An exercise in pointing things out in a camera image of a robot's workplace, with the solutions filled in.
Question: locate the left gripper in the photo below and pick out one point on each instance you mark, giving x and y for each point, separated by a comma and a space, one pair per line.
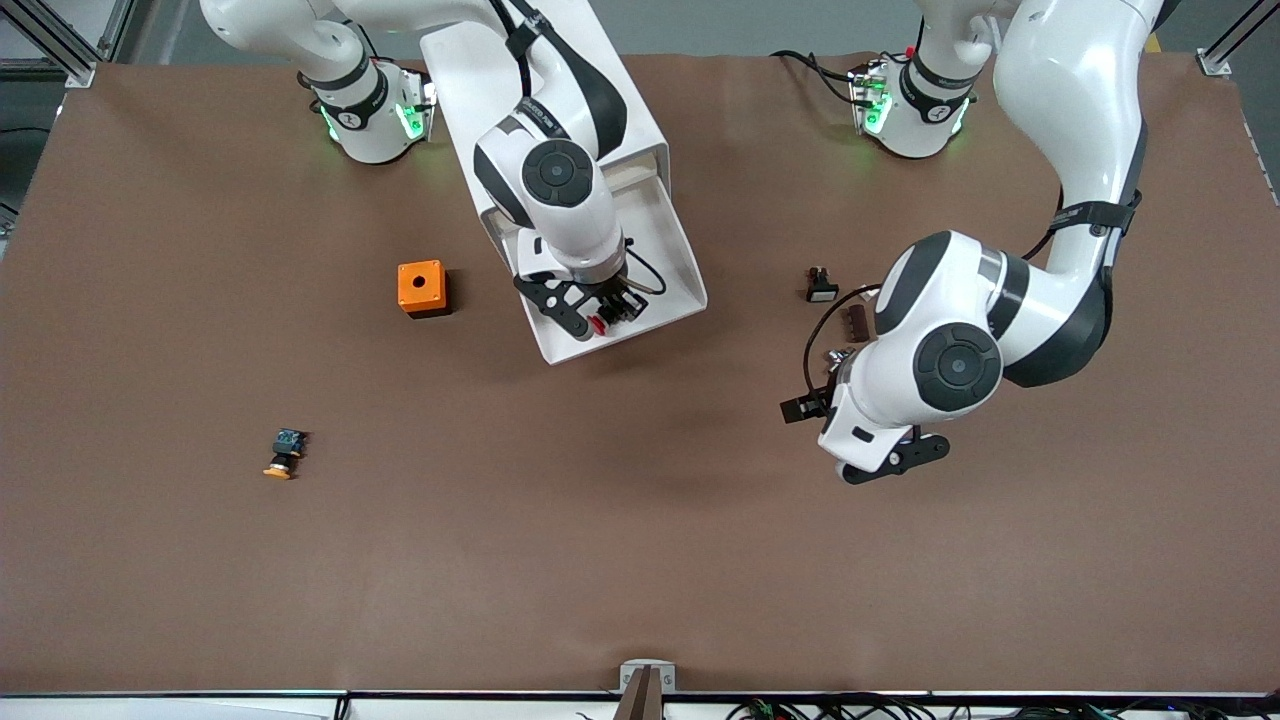
812, 405

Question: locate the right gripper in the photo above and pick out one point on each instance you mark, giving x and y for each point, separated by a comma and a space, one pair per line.
618, 301

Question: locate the red push button switch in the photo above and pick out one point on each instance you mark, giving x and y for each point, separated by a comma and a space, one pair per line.
599, 323

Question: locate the white plastic drawer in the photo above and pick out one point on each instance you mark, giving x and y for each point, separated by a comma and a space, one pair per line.
670, 270

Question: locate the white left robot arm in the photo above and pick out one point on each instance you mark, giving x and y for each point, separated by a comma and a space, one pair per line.
1070, 100

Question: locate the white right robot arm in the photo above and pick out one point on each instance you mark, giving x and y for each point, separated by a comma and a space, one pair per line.
560, 170

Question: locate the white square push button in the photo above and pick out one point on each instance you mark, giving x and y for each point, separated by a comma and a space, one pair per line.
822, 290

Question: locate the white drawer cabinet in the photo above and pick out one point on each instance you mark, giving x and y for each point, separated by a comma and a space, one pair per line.
460, 90

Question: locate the brown terminal block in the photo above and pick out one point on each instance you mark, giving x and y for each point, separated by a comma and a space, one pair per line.
858, 325

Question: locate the orange box with hole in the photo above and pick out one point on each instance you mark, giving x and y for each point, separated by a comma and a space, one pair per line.
420, 285

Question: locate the brown table cover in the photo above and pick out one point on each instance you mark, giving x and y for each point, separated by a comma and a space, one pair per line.
640, 550

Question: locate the silver toggle switch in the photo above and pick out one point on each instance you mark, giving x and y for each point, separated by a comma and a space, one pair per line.
836, 362

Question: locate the grey metal bracket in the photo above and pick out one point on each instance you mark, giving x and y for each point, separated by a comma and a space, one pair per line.
627, 672

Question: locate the yellow push button switch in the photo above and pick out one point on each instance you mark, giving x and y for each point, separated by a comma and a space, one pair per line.
285, 450

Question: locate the aluminium frame post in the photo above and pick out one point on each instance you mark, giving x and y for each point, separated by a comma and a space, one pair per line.
75, 72
1215, 62

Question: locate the white table edge rail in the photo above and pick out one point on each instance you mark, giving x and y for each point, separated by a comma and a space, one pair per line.
200, 708

